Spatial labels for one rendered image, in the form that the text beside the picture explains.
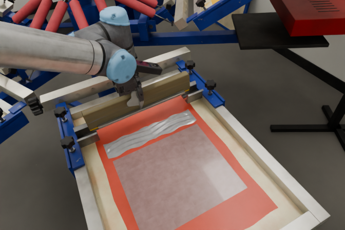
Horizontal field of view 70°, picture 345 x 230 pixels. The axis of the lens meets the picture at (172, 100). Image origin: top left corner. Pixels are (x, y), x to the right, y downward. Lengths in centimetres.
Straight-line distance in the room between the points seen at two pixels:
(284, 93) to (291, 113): 27
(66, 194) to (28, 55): 167
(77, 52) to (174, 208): 52
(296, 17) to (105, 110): 101
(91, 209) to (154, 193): 19
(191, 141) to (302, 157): 139
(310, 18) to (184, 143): 88
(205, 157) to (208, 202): 15
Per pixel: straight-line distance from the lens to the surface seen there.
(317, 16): 146
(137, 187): 84
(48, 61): 50
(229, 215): 79
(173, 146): 90
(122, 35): 72
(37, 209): 212
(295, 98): 263
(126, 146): 93
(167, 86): 92
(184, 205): 80
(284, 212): 83
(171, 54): 119
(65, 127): 102
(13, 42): 48
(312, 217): 81
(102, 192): 86
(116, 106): 88
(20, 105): 120
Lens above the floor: 169
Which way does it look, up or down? 43 degrees down
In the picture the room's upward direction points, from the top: 5 degrees counter-clockwise
